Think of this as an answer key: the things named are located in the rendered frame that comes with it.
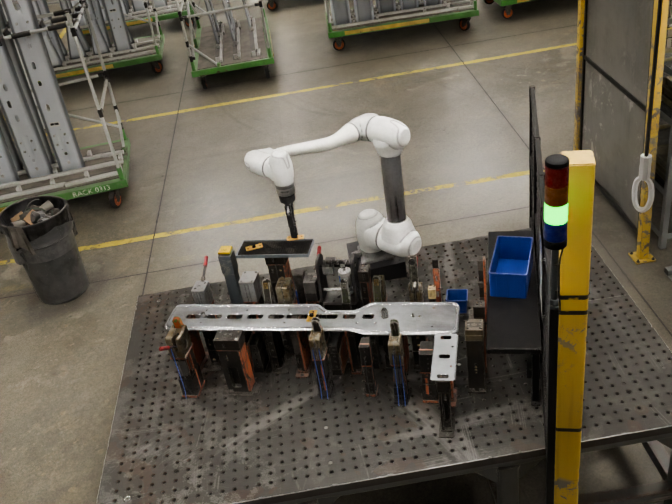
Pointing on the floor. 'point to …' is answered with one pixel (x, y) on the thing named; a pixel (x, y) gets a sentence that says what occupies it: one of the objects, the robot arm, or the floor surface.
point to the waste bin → (46, 247)
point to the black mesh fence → (543, 298)
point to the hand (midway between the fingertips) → (293, 230)
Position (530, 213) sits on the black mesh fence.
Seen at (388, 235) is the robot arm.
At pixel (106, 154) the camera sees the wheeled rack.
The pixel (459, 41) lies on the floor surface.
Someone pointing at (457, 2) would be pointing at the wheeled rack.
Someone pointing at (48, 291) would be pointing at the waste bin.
